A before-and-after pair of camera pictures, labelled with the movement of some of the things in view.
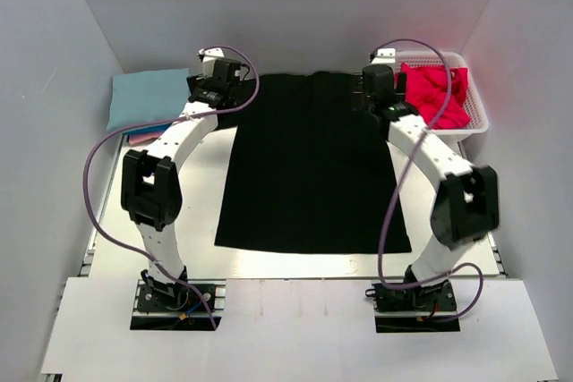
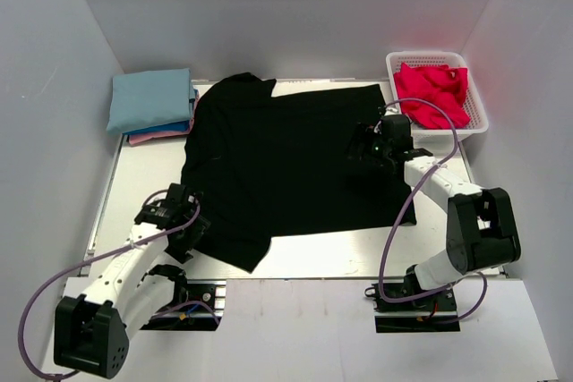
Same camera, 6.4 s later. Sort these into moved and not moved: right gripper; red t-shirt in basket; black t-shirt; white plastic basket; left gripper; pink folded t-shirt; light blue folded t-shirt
Moved: left gripper; right gripper; black t-shirt
Not moved: light blue folded t-shirt; red t-shirt in basket; pink folded t-shirt; white plastic basket
